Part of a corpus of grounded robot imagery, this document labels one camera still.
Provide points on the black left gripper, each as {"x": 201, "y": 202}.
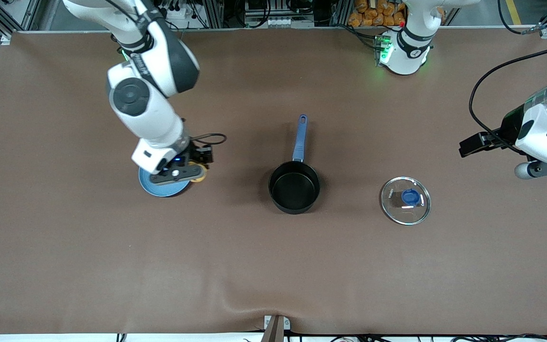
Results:
{"x": 509, "y": 129}

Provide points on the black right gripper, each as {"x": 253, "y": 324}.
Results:
{"x": 194, "y": 155}

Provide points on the yellow potato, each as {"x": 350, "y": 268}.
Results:
{"x": 200, "y": 175}

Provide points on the glass lid with blue knob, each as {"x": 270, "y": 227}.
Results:
{"x": 397, "y": 209}

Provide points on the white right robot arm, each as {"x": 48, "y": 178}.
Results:
{"x": 150, "y": 109}

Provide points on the blue round plate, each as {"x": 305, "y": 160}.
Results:
{"x": 159, "y": 189}

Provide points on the brown table cover mat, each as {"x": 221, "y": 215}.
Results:
{"x": 273, "y": 266}

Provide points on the white power strip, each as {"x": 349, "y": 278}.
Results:
{"x": 176, "y": 12}

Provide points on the white connector block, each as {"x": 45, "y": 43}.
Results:
{"x": 277, "y": 22}

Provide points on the bag of orange items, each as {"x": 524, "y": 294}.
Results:
{"x": 373, "y": 14}

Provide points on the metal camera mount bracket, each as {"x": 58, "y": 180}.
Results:
{"x": 276, "y": 327}

